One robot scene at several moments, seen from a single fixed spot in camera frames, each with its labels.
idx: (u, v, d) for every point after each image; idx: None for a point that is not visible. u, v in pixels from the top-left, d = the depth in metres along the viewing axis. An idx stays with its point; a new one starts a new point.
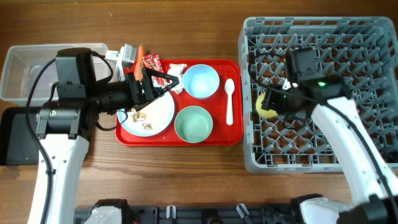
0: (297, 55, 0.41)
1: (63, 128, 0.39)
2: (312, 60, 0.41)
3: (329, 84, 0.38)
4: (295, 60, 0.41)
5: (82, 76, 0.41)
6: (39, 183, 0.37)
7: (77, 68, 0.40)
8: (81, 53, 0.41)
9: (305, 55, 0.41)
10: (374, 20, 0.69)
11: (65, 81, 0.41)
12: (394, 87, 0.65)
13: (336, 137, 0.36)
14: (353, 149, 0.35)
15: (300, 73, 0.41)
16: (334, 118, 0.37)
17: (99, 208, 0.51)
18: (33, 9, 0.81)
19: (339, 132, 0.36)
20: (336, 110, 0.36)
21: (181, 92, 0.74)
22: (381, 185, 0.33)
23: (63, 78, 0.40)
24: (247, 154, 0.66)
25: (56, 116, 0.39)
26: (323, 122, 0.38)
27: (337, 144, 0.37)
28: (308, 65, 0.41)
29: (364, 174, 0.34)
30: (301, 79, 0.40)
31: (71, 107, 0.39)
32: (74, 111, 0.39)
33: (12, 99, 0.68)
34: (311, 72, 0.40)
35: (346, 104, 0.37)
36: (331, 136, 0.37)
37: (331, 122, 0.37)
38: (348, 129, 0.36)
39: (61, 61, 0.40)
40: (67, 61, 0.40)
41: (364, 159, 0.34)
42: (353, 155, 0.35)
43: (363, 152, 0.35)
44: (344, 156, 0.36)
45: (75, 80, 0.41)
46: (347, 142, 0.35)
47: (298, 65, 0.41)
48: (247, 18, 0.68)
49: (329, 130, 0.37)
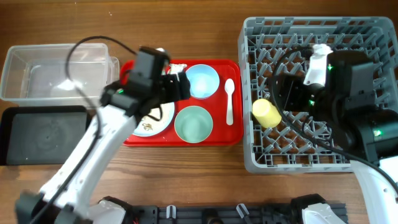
0: (351, 70, 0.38)
1: (121, 107, 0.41)
2: (366, 81, 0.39)
3: (384, 132, 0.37)
4: (349, 78, 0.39)
5: (153, 73, 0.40)
6: (86, 140, 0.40)
7: (153, 66, 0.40)
8: (163, 55, 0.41)
9: (362, 74, 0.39)
10: (374, 20, 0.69)
11: (137, 73, 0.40)
12: (394, 87, 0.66)
13: (378, 199, 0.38)
14: (392, 219, 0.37)
15: (349, 98, 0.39)
16: (384, 185, 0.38)
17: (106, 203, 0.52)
18: (33, 9, 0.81)
19: (382, 200, 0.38)
20: (392, 182, 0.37)
21: None
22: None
23: (137, 70, 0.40)
24: (247, 154, 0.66)
25: (118, 96, 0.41)
26: (367, 181, 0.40)
27: (375, 206, 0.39)
28: (359, 86, 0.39)
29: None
30: (349, 109, 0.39)
31: (134, 95, 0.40)
32: (132, 100, 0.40)
33: (11, 99, 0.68)
34: (363, 96, 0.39)
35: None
36: (373, 200, 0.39)
37: (379, 190, 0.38)
38: (395, 203, 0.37)
39: (142, 55, 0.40)
40: (144, 58, 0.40)
41: None
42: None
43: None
44: (379, 218, 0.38)
45: (146, 74, 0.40)
46: (388, 213, 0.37)
47: (351, 89, 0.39)
48: (247, 18, 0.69)
49: (373, 192, 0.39)
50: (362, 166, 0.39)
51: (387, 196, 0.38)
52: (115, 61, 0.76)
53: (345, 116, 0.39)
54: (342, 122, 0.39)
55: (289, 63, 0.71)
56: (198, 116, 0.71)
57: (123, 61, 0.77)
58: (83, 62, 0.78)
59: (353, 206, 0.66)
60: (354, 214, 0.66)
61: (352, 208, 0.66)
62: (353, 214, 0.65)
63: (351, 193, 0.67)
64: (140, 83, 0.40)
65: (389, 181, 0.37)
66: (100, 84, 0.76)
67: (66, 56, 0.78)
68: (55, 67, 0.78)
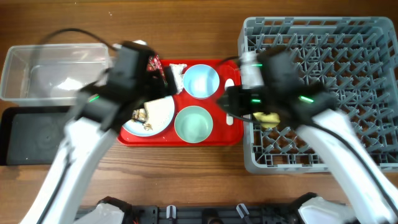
0: (270, 60, 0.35)
1: (97, 117, 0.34)
2: (287, 65, 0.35)
3: (315, 100, 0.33)
4: (269, 67, 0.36)
5: (135, 73, 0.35)
6: (55, 170, 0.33)
7: (135, 65, 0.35)
8: (144, 51, 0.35)
9: (278, 60, 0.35)
10: (374, 20, 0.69)
11: (115, 71, 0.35)
12: (394, 87, 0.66)
13: (332, 160, 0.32)
14: (355, 174, 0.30)
15: (277, 81, 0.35)
16: (327, 140, 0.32)
17: (104, 205, 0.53)
18: (33, 9, 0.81)
19: (334, 157, 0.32)
20: (329, 130, 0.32)
21: (181, 92, 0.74)
22: (388, 205, 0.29)
23: (117, 68, 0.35)
24: (247, 154, 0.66)
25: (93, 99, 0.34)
26: (315, 144, 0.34)
27: (334, 170, 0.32)
28: (285, 68, 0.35)
29: (367, 196, 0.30)
30: (281, 89, 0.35)
31: (111, 101, 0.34)
32: (113, 103, 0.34)
33: (12, 99, 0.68)
34: (290, 77, 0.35)
35: (339, 121, 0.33)
36: (330, 162, 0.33)
37: (325, 145, 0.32)
38: (346, 152, 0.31)
39: (122, 51, 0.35)
40: (129, 54, 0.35)
41: (367, 182, 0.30)
42: (357, 183, 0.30)
43: (365, 173, 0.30)
44: (345, 185, 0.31)
45: (127, 74, 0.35)
46: (346, 168, 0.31)
47: (275, 73, 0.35)
48: (247, 18, 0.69)
49: (324, 152, 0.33)
50: (306, 130, 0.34)
51: (336, 149, 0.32)
52: None
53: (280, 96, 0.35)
54: (278, 101, 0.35)
55: None
56: (198, 116, 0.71)
57: None
58: (83, 62, 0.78)
59: None
60: None
61: None
62: None
63: None
64: (119, 84, 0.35)
65: (326, 131, 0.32)
66: None
67: (66, 56, 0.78)
68: (55, 67, 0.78)
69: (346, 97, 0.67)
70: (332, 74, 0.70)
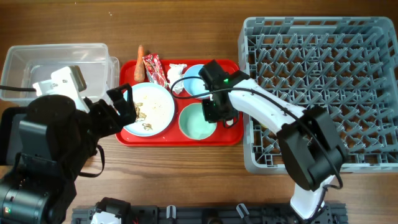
0: (206, 68, 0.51)
1: (22, 218, 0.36)
2: (217, 69, 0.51)
3: (231, 79, 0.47)
4: (205, 73, 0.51)
5: (51, 150, 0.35)
6: None
7: (46, 142, 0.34)
8: (54, 121, 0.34)
9: (211, 66, 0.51)
10: (374, 20, 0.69)
11: (33, 154, 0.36)
12: (394, 87, 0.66)
13: (249, 106, 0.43)
14: (262, 107, 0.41)
15: (210, 79, 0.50)
16: (241, 94, 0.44)
17: (99, 218, 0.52)
18: (33, 9, 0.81)
19: (249, 101, 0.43)
20: (239, 88, 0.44)
21: (181, 92, 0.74)
22: (286, 116, 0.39)
23: (31, 149, 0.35)
24: (247, 154, 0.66)
25: (15, 200, 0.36)
26: (240, 104, 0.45)
27: (252, 111, 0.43)
28: (214, 70, 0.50)
29: (272, 116, 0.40)
30: (214, 80, 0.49)
31: (32, 196, 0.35)
32: (38, 197, 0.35)
33: (12, 99, 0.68)
34: (219, 75, 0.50)
35: (247, 83, 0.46)
36: (252, 110, 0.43)
37: (241, 99, 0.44)
38: (254, 96, 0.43)
39: (27, 132, 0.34)
40: (37, 130, 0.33)
41: (268, 107, 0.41)
42: (263, 111, 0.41)
43: (266, 102, 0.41)
44: (263, 119, 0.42)
45: (44, 153, 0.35)
46: (257, 105, 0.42)
47: (209, 76, 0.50)
48: (247, 18, 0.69)
49: (246, 106, 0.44)
50: (235, 99, 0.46)
51: (247, 97, 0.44)
52: (115, 61, 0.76)
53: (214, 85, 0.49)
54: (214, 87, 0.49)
55: (289, 63, 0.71)
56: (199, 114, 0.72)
57: (123, 61, 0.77)
58: (83, 63, 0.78)
59: (354, 206, 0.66)
60: (354, 214, 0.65)
61: (353, 208, 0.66)
62: (353, 214, 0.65)
63: (351, 193, 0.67)
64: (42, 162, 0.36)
65: (236, 88, 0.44)
66: (101, 84, 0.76)
67: (66, 56, 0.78)
68: (55, 67, 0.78)
69: (346, 97, 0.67)
70: (332, 74, 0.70)
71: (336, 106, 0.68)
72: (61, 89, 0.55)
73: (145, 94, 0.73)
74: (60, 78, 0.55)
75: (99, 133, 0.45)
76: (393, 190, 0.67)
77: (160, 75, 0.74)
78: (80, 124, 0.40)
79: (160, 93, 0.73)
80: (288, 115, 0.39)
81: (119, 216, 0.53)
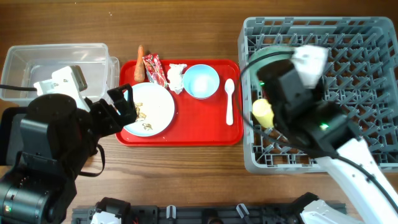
0: (283, 81, 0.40)
1: (22, 216, 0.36)
2: (297, 83, 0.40)
3: (329, 124, 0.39)
4: (280, 88, 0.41)
5: (53, 149, 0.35)
6: None
7: (48, 140, 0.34)
8: (55, 119, 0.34)
9: (291, 78, 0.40)
10: (374, 20, 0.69)
11: (34, 152, 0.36)
12: (394, 87, 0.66)
13: (356, 192, 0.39)
14: (377, 205, 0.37)
15: (288, 104, 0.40)
16: (351, 173, 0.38)
17: (99, 218, 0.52)
18: (33, 9, 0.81)
19: (362, 190, 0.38)
20: (352, 166, 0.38)
21: (181, 92, 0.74)
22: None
23: (32, 148, 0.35)
24: (247, 154, 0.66)
25: (16, 198, 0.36)
26: (333, 172, 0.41)
27: (357, 198, 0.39)
28: (298, 93, 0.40)
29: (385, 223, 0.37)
30: (292, 109, 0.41)
31: (33, 195, 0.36)
32: (38, 196, 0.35)
33: (12, 99, 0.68)
34: (299, 98, 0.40)
35: (357, 150, 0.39)
36: (356, 196, 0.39)
37: (348, 177, 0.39)
38: (368, 183, 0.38)
39: (28, 130, 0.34)
40: (37, 129, 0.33)
41: (385, 208, 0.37)
42: (379, 215, 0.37)
43: (380, 195, 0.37)
44: (370, 215, 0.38)
45: (45, 151, 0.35)
46: (369, 200, 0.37)
47: (286, 94, 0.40)
48: (247, 18, 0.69)
49: (347, 183, 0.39)
50: (328, 164, 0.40)
51: (357, 180, 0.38)
52: (115, 61, 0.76)
53: (293, 120, 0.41)
54: (291, 128, 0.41)
55: None
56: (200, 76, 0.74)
57: (123, 61, 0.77)
58: (83, 62, 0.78)
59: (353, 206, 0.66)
60: (354, 214, 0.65)
61: (352, 207, 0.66)
62: (353, 214, 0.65)
63: None
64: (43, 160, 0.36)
65: (347, 162, 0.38)
66: (101, 84, 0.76)
67: (66, 56, 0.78)
68: (55, 67, 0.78)
69: (346, 97, 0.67)
70: (332, 74, 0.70)
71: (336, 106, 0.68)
72: (61, 88, 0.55)
73: (145, 93, 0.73)
74: (61, 77, 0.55)
75: (99, 132, 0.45)
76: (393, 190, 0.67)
77: (160, 75, 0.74)
78: (81, 124, 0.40)
79: (160, 93, 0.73)
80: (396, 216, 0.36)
81: (119, 216, 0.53)
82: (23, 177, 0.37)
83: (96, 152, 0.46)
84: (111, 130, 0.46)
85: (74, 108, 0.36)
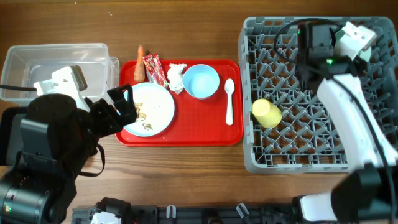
0: (311, 28, 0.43)
1: (22, 216, 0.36)
2: (326, 35, 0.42)
3: (336, 64, 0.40)
4: (310, 33, 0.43)
5: (53, 149, 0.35)
6: None
7: (48, 140, 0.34)
8: (55, 119, 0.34)
9: (319, 30, 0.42)
10: (374, 20, 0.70)
11: (33, 152, 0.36)
12: (395, 87, 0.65)
13: (339, 111, 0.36)
14: (357, 128, 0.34)
15: (311, 48, 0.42)
16: (339, 93, 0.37)
17: (99, 218, 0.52)
18: (32, 9, 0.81)
19: (345, 109, 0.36)
20: (341, 85, 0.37)
21: (181, 92, 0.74)
22: (377, 153, 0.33)
23: (32, 148, 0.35)
24: (247, 154, 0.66)
25: (16, 198, 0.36)
26: (328, 97, 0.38)
27: (338, 119, 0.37)
28: (324, 39, 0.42)
29: (361, 142, 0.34)
30: (313, 54, 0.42)
31: (33, 194, 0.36)
32: (38, 196, 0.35)
33: (12, 99, 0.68)
34: (324, 48, 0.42)
35: (352, 81, 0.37)
36: (338, 117, 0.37)
37: (335, 96, 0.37)
38: (351, 103, 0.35)
39: (27, 130, 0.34)
40: (37, 129, 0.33)
41: (362, 130, 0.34)
42: (356, 134, 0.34)
43: (360, 118, 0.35)
44: (348, 138, 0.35)
45: (44, 152, 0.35)
46: (351, 119, 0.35)
47: (311, 41, 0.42)
48: (247, 18, 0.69)
49: (335, 105, 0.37)
50: (323, 84, 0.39)
51: (343, 99, 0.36)
52: (115, 61, 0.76)
53: (308, 61, 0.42)
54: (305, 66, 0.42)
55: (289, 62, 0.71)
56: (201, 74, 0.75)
57: (123, 61, 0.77)
58: (83, 62, 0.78)
59: None
60: None
61: None
62: None
63: None
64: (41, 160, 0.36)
65: (337, 84, 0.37)
66: (101, 84, 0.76)
67: (66, 56, 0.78)
68: (55, 67, 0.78)
69: None
70: None
71: None
72: (62, 88, 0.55)
73: (146, 93, 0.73)
74: (61, 77, 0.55)
75: (99, 132, 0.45)
76: None
77: (160, 75, 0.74)
78: (81, 124, 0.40)
79: (160, 93, 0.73)
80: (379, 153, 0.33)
81: (119, 216, 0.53)
82: (23, 177, 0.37)
83: (96, 152, 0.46)
84: (111, 130, 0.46)
85: (74, 107, 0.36)
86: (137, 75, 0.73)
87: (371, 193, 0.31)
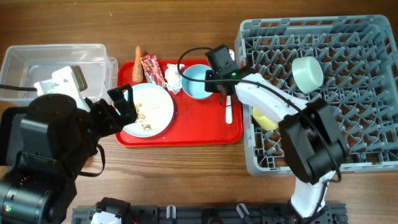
0: (216, 55, 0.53)
1: (22, 216, 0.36)
2: (227, 55, 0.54)
3: (239, 74, 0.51)
4: (214, 60, 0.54)
5: (53, 149, 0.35)
6: None
7: (48, 140, 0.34)
8: (55, 119, 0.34)
9: (220, 53, 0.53)
10: (370, 18, 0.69)
11: (33, 152, 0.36)
12: (393, 84, 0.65)
13: (256, 101, 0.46)
14: (268, 101, 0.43)
15: (221, 68, 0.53)
16: (247, 87, 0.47)
17: (99, 218, 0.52)
18: (32, 9, 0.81)
19: (255, 94, 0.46)
20: (245, 80, 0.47)
21: (179, 92, 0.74)
22: (289, 107, 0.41)
23: (32, 148, 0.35)
24: (249, 157, 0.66)
25: (16, 199, 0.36)
26: (246, 95, 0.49)
27: (257, 103, 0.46)
28: (226, 60, 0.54)
29: (276, 107, 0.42)
30: (223, 73, 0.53)
31: (34, 193, 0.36)
32: (38, 196, 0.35)
33: (10, 98, 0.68)
34: (229, 65, 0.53)
35: (253, 76, 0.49)
36: (260, 105, 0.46)
37: (247, 91, 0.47)
38: (258, 89, 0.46)
39: (28, 130, 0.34)
40: (37, 129, 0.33)
41: (273, 100, 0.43)
42: (268, 103, 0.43)
43: (268, 94, 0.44)
44: (268, 112, 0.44)
45: (45, 152, 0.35)
46: (261, 97, 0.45)
47: (218, 63, 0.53)
48: (243, 22, 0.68)
49: (250, 97, 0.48)
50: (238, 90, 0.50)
51: (252, 89, 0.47)
52: (114, 62, 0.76)
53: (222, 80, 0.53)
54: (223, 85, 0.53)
55: (287, 64, 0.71)
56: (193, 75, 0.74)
57: (123, 61, 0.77)
58: (82, 63, 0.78)
59: (354, 206, 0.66)
60: (354, 214, 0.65)
61: (353, 207, 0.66)
62: (353, 214, 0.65)
63: (351, 195, 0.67)
64: (41, 160, 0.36)
65: (244, 82, 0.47)
66: (99, 85, 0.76)
67: (65, 56, 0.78)
68: (53, 66, 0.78)
69: (344, 97, 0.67)
70: (331, 74, 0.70)
71: (336, 106, 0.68)
72: (61, 89, 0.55)
73: (145, 94, 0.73)
74: (61, 78, 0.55)
75: (99, 132, 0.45)
76: (393, 189, 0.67)
77: (158, 76, 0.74)
78: (81, 124, 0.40)
79: (159, 93, 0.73)
80: (291, 106, 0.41)
81: (119, 216, 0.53)
82: (22, 176, 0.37)
83: (96, 152, 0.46)
84: (111, 130, 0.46)
85: (75, 107, 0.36)
86: (135, 75, 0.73)
87: (301, 135, 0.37)
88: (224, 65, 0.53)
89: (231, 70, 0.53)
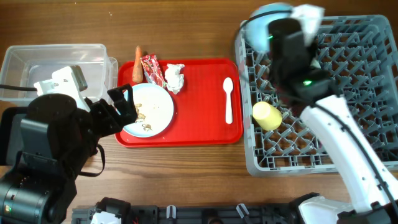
0: (286, 42, 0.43)
1: (22, 216, 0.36)
2: (300, 46, 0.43)
3: (313, 83, 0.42)
4: (283, 46, 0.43)
5: (53, 149, 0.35)
6: None
7: (48, 140, 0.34)
8: (55, 119, 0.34)
9: (294, 42, 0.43)
10: (370, 18, 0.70)
11: (33, 152, 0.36)
12: (393, 84, 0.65)
13: (334, 143, 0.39)
14: (354, 158, 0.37)
15: (286, 60, 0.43)
16: (327, 121, 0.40)
17: (99, 218, 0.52)
18: (33, 9, 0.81)
19: (336, 137, 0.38)
20: (328, 111, 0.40)
21: (179, 92, 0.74)
22: (380, 189, 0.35)
23: (32, 148, 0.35)
24: (249, 157, 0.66)
25: (16, 199, 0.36)
26: (315, 124, 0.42)
27: (331, 145, 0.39)
28: (295, 51, 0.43)
29: (362, 179, 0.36)
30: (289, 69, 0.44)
31: (34, 193, 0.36)
32: (38, 196, 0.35)
33: (10, 98, 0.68)
34: (300, 59, 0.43)
35: (336, 103, 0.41)
36: (333, 149, 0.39)
37: (324, 124, 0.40)
38: (342, 132, 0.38)
39: (28, 130, 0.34)
40: (37, 129, 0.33)
41: (360, 161, 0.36)
42: (354, 165, 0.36)
43: (356, 149, 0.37)
44: (346, 167, 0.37)
45: (44, 152, 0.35)
46: (342, 144, 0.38)
47: (286, 54, 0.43)
48: None
49: (324, 133, 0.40)
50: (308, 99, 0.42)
51: (333, 127, 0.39)
52: (114, 62, 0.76)
53: (283, 79, 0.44)
54: (283, 84, 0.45)
55: None
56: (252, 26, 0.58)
57: (123, 61, 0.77)
58: (83, 62, 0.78)
59: None
60: None
61: None
62: None
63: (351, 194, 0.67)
64: (41, 160, 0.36)
65: (325, 111, 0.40)
66: (99, 85, 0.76)
67: (66, 56, 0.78)
68: (54, 66, 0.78)
69: (344, 97, 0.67)
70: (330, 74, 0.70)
71: None
72: (61, 89, 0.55)
73: (145, 93, 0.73)
74: (60, 78, 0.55)
75: (99, 132, 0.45)
76: None
77: (158, 76, 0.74)
78: (81, 124, 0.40)
79: (159, 93, 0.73)
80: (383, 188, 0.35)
81: (119, 216, 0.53)
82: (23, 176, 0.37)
83: (96, 152, 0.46)
84: (111, 130, 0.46)
85: (75, 107, 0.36)
86: (135, 75, 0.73)
87: None
88: (291, 58, 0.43)
89: (299, 66, 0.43)
